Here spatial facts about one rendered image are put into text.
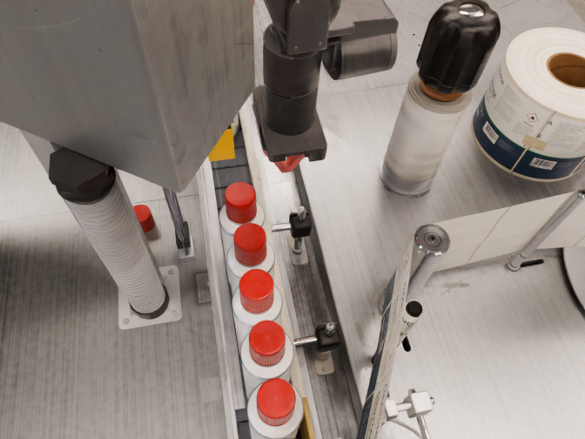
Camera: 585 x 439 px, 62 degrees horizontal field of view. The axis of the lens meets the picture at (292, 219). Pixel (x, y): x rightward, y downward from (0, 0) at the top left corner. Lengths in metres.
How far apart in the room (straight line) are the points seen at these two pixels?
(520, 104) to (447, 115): 0.17
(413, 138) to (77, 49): 0.54
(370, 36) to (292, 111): 0.10
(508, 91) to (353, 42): 0.38
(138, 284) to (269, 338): 0.12
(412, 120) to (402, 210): 0.16
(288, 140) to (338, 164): 0.29
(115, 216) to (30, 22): 0.13
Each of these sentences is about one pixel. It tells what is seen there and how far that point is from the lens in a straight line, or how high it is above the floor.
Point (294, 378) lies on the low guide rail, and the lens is 0.61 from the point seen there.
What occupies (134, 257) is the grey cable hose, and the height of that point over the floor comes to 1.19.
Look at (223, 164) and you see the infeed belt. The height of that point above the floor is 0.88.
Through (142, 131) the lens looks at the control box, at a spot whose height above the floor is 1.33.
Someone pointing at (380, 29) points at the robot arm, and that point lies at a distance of 0.49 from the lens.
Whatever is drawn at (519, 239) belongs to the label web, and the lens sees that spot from 0.71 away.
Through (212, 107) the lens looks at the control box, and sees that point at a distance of 0.27.
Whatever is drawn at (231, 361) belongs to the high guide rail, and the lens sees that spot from 0.57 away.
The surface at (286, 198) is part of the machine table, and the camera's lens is 0.82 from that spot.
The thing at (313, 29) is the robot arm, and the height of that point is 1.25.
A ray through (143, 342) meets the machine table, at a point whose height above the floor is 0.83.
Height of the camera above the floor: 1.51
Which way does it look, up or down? 58 degrees down
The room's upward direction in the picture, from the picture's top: 5 degrees clockwise
